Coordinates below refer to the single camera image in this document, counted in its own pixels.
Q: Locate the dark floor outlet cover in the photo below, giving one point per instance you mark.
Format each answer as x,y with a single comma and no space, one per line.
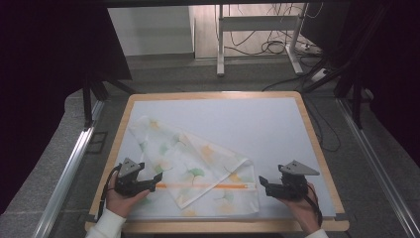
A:
96,142

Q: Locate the white cabinet panel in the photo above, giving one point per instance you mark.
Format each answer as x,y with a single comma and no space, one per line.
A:
152,29

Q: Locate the white table mat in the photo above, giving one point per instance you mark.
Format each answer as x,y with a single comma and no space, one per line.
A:
247,132

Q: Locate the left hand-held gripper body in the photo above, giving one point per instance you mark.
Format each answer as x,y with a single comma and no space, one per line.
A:
130,183

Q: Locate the person's right hand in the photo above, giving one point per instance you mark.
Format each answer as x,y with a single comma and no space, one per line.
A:
307,211

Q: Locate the white metal desk frame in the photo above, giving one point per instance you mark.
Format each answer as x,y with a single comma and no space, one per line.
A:
254,23

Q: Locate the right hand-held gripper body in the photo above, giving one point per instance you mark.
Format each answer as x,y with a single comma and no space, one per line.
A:
294,186

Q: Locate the person's left hand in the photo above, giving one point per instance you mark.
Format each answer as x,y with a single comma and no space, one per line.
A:
119,203

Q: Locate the dark curtain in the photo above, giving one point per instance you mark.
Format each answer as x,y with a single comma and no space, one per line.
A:
396,66
49,66

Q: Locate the black metal stand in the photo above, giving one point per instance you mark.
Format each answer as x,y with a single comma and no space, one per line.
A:
87,102
356,95

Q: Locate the white leaf-print mesh zipper bag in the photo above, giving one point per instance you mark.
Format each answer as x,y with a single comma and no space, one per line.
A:
185,155

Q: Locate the aluminium floor rail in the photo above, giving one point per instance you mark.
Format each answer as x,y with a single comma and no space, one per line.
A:
379,168
67,172

